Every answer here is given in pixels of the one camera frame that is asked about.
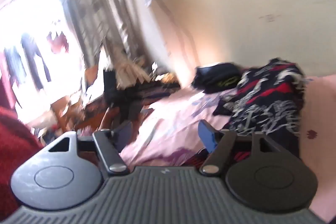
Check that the navy red white patterned sweater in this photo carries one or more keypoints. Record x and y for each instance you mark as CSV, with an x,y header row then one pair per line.
x,y
265,98

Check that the floral ironing board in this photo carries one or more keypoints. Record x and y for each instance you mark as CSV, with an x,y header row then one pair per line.
x,y
131,70

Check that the pink floral bedsheet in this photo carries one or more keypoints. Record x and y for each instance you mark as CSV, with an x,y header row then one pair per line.
x,y
168,119

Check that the grey curtain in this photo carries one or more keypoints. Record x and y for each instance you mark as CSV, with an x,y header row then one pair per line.
x,y
115,3

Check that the row of hanging clothes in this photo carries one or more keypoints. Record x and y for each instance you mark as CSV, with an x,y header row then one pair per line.
x,y
34,61

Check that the wooden bedside desk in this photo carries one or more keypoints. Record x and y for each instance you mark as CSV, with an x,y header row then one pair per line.
x,y
152,90

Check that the folded black clothes green logo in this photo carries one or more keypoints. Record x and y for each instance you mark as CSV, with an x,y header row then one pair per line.
x,y
215,79

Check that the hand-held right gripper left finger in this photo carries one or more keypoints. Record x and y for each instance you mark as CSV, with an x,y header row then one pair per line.
x,y
123,134

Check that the small wall sticker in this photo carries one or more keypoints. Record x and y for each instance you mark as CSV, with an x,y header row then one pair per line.
x,y
268,18

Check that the person's left forearm red sleeve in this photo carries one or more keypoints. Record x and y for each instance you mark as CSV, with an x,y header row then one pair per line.
x,y
13,150

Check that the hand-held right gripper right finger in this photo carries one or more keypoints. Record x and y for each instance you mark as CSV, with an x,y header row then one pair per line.
x,y
207,134

